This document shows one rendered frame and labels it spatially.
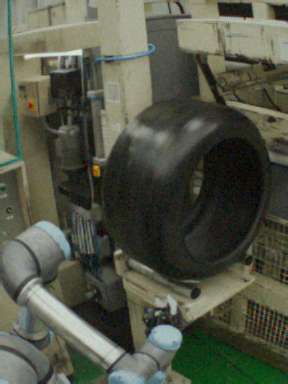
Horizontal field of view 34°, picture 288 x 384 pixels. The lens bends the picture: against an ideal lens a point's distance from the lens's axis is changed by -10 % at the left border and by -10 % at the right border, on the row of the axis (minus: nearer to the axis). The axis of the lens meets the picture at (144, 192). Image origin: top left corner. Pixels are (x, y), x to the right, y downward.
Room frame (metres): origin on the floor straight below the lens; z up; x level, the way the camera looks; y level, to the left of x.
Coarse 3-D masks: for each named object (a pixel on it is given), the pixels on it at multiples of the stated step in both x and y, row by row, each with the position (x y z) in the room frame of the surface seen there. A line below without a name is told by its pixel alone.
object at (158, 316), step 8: (168, 304) 1.09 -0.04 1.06; (144, 312) 1.09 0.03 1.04; (152, 312) 1.08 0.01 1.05; (160, 312) 1.08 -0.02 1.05; (168, 312) 1.09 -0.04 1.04; (144, 320) 1.06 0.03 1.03; (152, 320) 1.05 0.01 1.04; (160, 320) 1.04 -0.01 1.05; (168, 320) 1.05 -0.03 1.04; (176, 320) 1.09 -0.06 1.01; (152, 328) 1.01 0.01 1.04; (176, 328) 1.06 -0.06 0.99
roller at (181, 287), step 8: (128, 264) 1.62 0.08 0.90; (136, 264) 1.59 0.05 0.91; (144, 272) 1.55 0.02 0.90; (152, 272) 1.52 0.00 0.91; (160, 280) 1.48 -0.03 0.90; (168, 280) 1.46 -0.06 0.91; (176, 288) 1.42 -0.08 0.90; (184, 288) 1.39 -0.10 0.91; (192, 288) 1.38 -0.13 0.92; (200, 288) 1.38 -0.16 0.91; (192, 296) 1.36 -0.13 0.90
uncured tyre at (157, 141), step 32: (128, 128) 1.52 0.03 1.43; (160, 128) 1.44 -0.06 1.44; (192, 128) 1.40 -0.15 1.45; (224, 128) 1.45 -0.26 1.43; (256, 128) 1.59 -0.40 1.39; (128, 160) 1.42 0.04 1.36; (160, 160) 1.35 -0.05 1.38; (192, 160) 1.36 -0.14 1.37; (224, 160) 1.82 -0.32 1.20; (256, 160) 1.69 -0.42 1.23; (128, 192) 1.37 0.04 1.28; (160, 192) 1.31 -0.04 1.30; (224, 192) 1.79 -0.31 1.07; (256, 192) 1.68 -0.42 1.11; (128, 224) 1.36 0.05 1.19; (160, 224) 1.30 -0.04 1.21; (192, 224) 1.73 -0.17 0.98; (224, 224) 1.71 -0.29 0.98; (256, 224) 1.54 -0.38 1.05; (128, 256) 1.48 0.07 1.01; (160, 256) 1.31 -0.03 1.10; (192, 256) 1.34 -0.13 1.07; (224, 256) 1.46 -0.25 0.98
